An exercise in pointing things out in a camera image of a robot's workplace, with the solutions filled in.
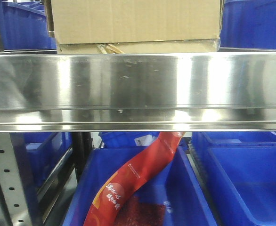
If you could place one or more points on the blue bin lower centre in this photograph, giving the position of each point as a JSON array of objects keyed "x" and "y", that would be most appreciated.
[{"x": 176, "y": 187}]

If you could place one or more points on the blue bin upper left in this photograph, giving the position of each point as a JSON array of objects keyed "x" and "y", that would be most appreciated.
[{"x": 24, "y": 26}]

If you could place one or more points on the red snack bag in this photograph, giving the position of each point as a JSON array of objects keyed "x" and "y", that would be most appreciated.
[{"x": 131, "y": 176}]

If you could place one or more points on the blue bin upper right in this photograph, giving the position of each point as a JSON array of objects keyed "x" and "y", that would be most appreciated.
[{"x": 249, "y": 24}]

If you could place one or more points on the blue bin lower right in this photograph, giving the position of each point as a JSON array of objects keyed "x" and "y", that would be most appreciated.
[{"x": 242, "y": 182}]

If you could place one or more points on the large plain cardboard box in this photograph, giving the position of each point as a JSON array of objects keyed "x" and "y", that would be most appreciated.
[{"x": 135, "y": 26}]

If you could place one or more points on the blue bin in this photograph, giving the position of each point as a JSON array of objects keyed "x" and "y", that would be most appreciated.
[
  {"x": 201, "y": 141},
  {"x": 242, "y": 182},
  {"x": 176, "y": 187},
  {"x": 249, "y": 24},
  {"x": 24, "y": 26},
  {"x": 44, "y": 150},
  {"x": 128, "y": 139}
]

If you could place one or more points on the blue bin lower left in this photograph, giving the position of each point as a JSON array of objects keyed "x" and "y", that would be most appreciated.
[{"x": 44, "y": 150}]

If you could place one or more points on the stainless steel shelf rack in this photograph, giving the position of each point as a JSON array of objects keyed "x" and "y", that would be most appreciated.
[{"x": 233, "y": 89}]

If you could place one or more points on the blue bin rear right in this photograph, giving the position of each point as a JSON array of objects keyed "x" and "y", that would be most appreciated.
[{"x": 201, "y": 141}]

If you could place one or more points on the blue bin rear centre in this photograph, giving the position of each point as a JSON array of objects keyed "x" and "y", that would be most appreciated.
[{"x": 128, "y": 139}]

